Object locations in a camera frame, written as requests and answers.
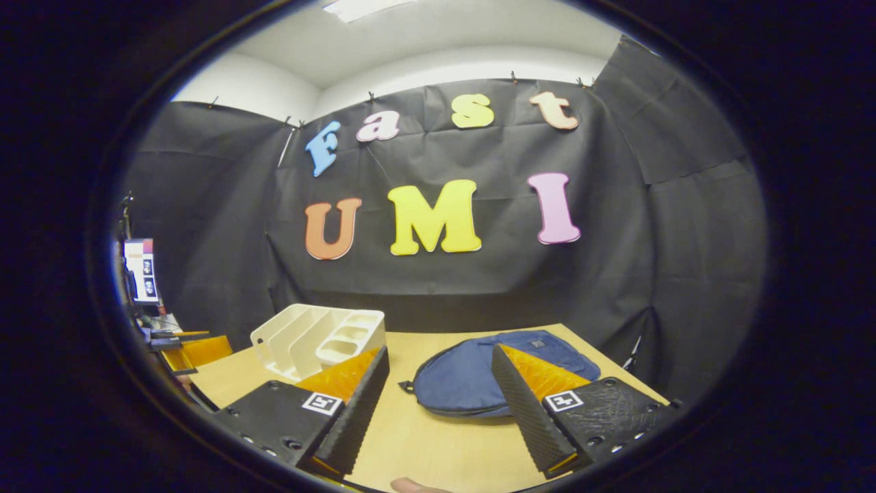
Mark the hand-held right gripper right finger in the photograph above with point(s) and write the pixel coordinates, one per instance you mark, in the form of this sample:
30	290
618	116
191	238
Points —
523	411

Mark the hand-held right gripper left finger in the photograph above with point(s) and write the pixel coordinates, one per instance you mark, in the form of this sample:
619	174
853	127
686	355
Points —
356	418

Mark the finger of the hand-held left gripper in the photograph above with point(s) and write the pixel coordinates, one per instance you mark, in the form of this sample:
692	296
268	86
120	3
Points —
202	350

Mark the blue schoolbag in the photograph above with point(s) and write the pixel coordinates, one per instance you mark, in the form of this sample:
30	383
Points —
458	376

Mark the white plastic bookshelf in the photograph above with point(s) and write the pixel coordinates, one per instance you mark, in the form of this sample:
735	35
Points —
308	342

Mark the white side table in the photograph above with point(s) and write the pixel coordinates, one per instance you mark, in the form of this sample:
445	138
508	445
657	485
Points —
170	322

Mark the computer monitor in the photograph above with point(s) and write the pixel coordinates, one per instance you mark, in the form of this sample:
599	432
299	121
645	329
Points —
142	270

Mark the ceiling light panel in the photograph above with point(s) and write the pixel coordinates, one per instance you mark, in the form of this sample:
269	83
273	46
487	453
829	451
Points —
363	8

